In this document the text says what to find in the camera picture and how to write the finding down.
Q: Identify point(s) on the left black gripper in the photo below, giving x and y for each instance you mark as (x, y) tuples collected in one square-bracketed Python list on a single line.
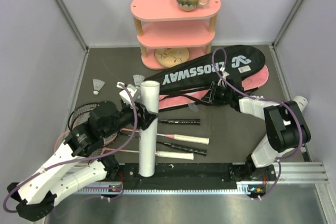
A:
[(146, 118)]

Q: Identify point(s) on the white shuttlecock far left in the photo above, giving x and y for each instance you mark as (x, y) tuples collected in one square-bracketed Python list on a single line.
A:
[(97, 85)]

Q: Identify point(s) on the pink three-tier shelf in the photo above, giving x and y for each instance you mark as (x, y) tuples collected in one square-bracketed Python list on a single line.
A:
[(162, 24)]

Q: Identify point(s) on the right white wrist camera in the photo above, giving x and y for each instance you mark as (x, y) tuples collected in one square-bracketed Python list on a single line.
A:
[(224, 75)]

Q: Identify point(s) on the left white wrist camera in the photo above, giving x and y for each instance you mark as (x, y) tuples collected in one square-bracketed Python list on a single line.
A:
[(128, 93)]

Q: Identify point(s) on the pink racket bag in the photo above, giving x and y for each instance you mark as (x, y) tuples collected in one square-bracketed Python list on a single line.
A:
[(251, 83)]

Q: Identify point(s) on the white shuttlecock upper middle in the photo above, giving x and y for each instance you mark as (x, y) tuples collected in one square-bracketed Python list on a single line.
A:
[(138, 79)]

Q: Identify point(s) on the clear plastic tube lid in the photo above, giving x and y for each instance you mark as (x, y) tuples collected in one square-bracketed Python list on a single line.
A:
[(193, 107)]

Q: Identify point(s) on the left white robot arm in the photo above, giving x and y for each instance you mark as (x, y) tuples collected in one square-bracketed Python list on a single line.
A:
[(72, 166)]

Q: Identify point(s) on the black badminton racket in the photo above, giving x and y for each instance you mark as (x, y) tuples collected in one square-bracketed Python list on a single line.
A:
[(86, 108)]

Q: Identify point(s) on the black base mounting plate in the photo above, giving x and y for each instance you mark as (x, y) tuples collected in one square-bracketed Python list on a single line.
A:
[(178, 176)]

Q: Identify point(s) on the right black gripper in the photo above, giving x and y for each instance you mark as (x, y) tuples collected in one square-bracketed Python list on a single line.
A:
[(208, 97)]

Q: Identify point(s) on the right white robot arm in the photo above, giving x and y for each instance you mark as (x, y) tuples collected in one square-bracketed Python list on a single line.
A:
[(286, 128)]

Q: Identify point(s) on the pink badminton racket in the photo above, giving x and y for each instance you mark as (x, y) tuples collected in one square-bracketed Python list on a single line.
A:
[(111, 140)]

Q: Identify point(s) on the white shuttlecock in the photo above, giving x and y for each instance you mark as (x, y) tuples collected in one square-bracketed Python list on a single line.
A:
[(97, 85), (138, 79)]

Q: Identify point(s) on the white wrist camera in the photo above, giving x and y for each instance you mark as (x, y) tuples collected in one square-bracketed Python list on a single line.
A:
[(224, 75), (128, 93)]

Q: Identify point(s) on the white shuttlecock tube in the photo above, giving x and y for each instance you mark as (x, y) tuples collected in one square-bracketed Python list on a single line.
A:
[(147, 144), (301, 102)]

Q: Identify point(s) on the black Crossway racket bag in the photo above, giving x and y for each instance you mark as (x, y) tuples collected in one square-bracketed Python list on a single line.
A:
[(239, 61)]

